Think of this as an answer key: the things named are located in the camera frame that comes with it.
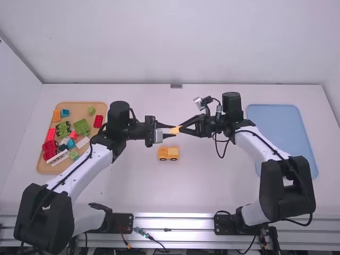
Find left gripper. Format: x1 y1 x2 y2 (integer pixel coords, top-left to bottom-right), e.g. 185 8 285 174
144 115 177 148

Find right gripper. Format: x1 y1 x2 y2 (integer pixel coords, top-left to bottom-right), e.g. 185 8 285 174
177 114 216 139

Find yellow toy car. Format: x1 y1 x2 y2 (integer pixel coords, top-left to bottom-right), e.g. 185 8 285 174
157 146 180 162

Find large green toy brick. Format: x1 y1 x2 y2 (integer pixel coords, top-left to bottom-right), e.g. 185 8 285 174
73 118 91 135

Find blue mat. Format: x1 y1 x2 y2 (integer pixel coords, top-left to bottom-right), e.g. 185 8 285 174
246 104 319 179

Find tan tray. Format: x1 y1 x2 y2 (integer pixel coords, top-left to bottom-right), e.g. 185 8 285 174
36 101 108 175

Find silver rails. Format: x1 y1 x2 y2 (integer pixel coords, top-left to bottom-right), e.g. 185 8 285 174
0 212 340 250

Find green wheeled toy base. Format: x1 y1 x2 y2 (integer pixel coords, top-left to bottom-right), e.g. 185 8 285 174
55 121 73 138

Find small blue circuit board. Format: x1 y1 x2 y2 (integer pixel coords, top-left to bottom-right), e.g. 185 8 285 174
133 227 154 239

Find long white toy brick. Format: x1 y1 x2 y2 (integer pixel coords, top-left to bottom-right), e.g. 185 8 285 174
46 148 69 167

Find dark red toy brick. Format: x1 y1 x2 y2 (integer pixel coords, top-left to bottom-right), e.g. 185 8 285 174
41 140 59 162

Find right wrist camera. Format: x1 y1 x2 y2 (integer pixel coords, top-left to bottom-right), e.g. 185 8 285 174
192 96 205 111

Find black cable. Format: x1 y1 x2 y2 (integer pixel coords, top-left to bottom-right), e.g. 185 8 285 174
212 132 232 159
280 206 315 227

